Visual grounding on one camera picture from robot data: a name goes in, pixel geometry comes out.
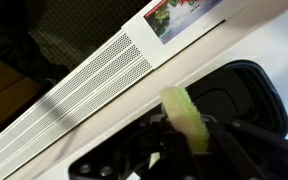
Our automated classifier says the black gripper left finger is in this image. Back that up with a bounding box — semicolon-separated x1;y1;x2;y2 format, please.
68;112;198;180

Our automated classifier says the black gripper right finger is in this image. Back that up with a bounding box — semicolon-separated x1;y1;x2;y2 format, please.
202;114;288;180

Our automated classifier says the yellow sponge block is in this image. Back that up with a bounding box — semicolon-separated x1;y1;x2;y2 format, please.
159;86;212;155

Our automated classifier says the black plastic bowl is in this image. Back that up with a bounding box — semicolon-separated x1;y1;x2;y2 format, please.
150;59;288;138

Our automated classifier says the white perforated radiator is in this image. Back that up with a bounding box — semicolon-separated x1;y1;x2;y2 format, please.
0;0;252;180

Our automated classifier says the printed colour booklet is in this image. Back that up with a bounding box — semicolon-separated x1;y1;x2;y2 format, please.
143;0;226;46

